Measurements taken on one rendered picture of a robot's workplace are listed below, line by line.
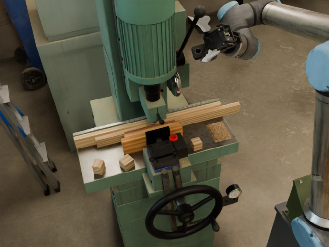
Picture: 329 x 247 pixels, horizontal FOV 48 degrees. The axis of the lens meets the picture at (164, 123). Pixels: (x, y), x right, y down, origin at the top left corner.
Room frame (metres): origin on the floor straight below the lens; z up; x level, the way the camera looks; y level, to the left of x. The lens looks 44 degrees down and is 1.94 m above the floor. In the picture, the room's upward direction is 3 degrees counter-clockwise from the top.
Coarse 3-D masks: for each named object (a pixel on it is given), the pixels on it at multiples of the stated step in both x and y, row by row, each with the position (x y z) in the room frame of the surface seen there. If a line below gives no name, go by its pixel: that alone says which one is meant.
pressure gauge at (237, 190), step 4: (232, 184) 0.93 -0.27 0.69; (236, 184) 0.93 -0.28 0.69; (228, 188) 0.91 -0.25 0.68; (232, 188) 0.91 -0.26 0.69; (236, 188) 0.90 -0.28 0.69; (228, 192) 0.90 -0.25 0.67; (232, 192) 0.90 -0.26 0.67; (236, 192) 0.90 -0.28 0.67; (240, 192) 0.91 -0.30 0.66; (228, 196) 0.89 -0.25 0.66; (232, 196) 0.90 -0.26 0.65; (236, 196) 0.90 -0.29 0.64
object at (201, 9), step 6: (198, 6) 1.00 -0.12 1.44; (198, 12) 0.99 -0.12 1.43; (204, 12) 0.99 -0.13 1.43; (198, 18) 1.02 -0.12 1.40; (192, 24) 1.04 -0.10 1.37; (192, 30) 1.06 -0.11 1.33; (186, 36) 1.10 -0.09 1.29; (186, 42) 1.12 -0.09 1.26; (180, 48) 1.16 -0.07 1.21; (180, 54) 1.18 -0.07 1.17; (180, 60) 1.20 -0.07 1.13
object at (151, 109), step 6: (144, 96) 1.07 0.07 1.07; (144, 102) 1.03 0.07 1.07; (150, 102) 1.03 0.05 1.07; (156, 102) 1.03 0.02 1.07; (162, 102) 1.02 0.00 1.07; (144, 108) 1.05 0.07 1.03; (150, 108) 1.00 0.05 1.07; (156, 108) 1.00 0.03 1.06; (162, 108) 1.01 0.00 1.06; (150, 114) 1.00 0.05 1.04; (162, 114) 1.01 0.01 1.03; (150, 120) 1.00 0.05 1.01; (156, 120) 1.00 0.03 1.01
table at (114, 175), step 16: (192, 128) 1.05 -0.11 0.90; (112, 144) 0.99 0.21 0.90; (208, 144) 0.96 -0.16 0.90; (224, 144) 0.96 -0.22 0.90; (80, 160) 0.92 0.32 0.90; (112, 160) 0.91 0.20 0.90; (192, 160) 0.92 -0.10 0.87; (96, 176) 0.84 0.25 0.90; (112, 176) 0.84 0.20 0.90; (128, 176) 0.85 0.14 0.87; (144, 176) 0.85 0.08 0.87; (192, 176) 0.84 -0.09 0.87; (160, 192) 0.78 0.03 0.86
